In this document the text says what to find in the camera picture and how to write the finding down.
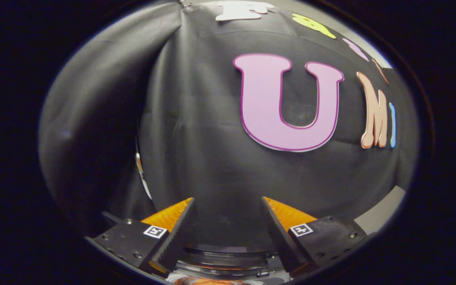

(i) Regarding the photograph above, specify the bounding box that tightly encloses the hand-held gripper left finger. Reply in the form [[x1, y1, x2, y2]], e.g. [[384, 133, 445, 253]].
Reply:
[[87, 197, 196, 276]]

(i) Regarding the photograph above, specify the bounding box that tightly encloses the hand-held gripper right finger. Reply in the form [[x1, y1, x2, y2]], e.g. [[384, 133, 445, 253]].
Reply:
[[260, 196, 368, 276]]

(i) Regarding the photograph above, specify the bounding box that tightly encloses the yellow orange-trimmed shirt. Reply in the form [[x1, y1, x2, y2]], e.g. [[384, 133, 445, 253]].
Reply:
[[173, 276, 253, 285]]

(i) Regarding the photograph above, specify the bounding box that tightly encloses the black backdrop cloth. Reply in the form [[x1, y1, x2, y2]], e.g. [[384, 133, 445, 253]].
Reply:
[[38, 0, 420, 246]]

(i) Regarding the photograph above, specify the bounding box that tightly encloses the beige cabinet with dark frame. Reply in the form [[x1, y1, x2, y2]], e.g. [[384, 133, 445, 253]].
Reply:
[[354, 185, 407, 235]]

